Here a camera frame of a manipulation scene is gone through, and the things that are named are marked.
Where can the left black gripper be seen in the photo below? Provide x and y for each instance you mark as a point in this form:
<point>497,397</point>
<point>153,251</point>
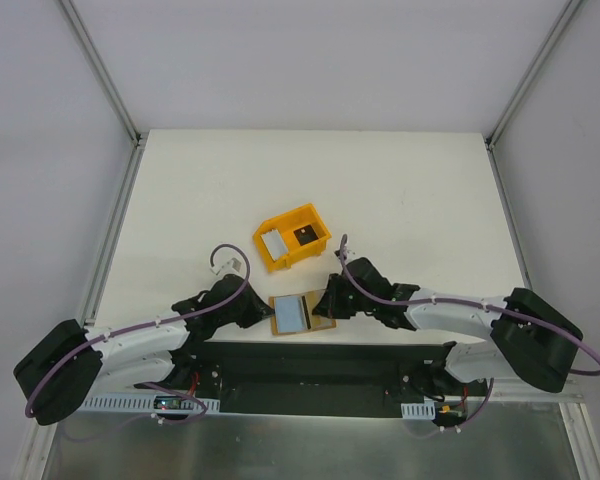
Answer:
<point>253,307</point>

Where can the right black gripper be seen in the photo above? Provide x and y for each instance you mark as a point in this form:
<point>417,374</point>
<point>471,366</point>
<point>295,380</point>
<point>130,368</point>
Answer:
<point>334,298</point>

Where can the beige magnetic stripe card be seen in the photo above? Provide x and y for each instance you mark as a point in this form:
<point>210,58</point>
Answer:
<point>312,312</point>

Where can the orange leather card holder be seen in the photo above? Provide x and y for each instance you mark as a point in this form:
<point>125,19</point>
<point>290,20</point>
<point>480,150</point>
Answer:
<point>293,314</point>

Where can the yellow plastic bin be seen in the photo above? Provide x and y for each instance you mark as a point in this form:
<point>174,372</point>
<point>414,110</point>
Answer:
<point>286,224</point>

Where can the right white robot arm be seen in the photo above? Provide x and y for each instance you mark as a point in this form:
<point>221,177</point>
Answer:
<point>518,335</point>

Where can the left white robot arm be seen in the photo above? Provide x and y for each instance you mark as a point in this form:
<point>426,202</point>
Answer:
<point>73,363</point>

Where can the grey credit card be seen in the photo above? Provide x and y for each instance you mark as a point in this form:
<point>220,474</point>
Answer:
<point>275,244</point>

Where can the black credit card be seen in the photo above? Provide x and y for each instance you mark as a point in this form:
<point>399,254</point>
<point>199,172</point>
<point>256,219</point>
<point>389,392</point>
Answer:
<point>305,235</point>

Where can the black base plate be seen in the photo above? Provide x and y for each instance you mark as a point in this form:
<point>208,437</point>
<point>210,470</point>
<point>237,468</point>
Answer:
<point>314,379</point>

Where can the right white cable duct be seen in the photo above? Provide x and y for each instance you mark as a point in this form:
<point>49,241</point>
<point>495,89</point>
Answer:
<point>425,411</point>

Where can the white cable duct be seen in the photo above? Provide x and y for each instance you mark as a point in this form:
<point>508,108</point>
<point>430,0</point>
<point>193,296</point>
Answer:
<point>148,403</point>
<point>425,411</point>

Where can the left white cable duct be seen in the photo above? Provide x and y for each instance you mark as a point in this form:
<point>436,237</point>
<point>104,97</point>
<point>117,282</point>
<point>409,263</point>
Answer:
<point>148,403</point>

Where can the right aluminium rail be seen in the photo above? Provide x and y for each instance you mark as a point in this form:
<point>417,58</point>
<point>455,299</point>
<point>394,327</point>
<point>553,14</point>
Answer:
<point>516,390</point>

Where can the left aluminium frame post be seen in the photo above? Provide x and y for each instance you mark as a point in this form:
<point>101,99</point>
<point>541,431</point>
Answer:
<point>99,69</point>

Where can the aluminium frame post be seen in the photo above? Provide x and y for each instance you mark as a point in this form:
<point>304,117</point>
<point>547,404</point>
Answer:
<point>565,18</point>
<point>99,69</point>

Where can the right aluminium frame post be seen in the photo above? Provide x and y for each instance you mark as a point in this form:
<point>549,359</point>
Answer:
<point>565,18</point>

